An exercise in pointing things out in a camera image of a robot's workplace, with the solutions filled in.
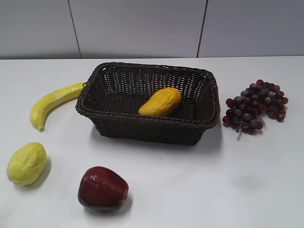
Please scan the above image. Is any red apple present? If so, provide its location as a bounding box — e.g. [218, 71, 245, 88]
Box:
[77, 166, 129, 210]

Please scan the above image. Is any purple grape bunch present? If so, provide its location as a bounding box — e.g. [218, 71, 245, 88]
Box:
[222, 79, 289, 139]

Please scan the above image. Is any yellow banana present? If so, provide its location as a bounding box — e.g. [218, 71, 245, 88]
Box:
[30, 83, 84, 131]

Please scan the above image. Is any yellow lemon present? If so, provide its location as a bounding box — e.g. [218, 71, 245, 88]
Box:
[7, 142, 47, 186]

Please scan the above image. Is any orange yellow mango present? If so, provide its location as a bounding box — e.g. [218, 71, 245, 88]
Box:
[138, 87, 181, 117]

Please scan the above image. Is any dark brown wicker basket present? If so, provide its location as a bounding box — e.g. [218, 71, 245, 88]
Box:
[76, 62, 220, 145]

